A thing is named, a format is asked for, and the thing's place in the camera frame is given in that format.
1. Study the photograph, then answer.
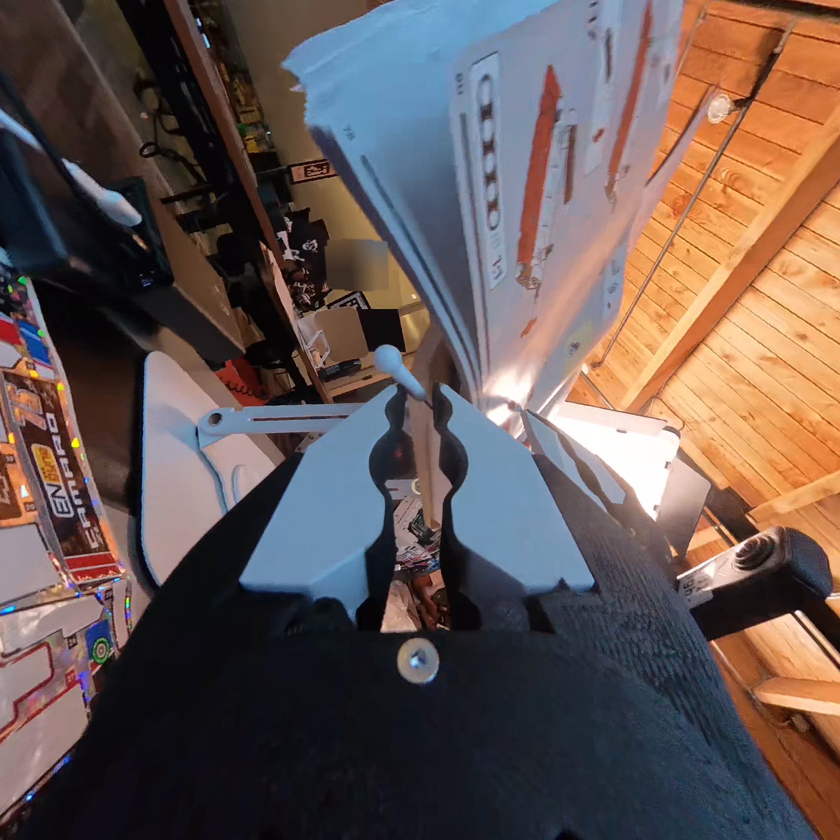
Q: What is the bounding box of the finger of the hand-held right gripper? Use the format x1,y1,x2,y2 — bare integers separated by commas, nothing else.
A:
521,408,627,508
550,400,681,521

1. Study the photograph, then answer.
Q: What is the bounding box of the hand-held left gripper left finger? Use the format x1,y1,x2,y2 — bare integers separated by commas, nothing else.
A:
239,384,408,624

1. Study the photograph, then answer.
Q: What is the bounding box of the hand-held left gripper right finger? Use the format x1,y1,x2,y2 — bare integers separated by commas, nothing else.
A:
433,384,597,627

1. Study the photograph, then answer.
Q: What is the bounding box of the lego instruction booklet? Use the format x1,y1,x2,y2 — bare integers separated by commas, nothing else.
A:
282,0,713,421

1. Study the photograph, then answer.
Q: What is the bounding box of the colourful printed sheet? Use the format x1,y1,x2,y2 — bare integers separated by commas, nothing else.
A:
0,262,133,811

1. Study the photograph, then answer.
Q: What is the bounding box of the black electronic device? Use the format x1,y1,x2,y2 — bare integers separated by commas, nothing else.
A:
0,128,173,296

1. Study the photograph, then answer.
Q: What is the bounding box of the white cable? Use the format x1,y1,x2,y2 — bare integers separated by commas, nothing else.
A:
0,108,143,227

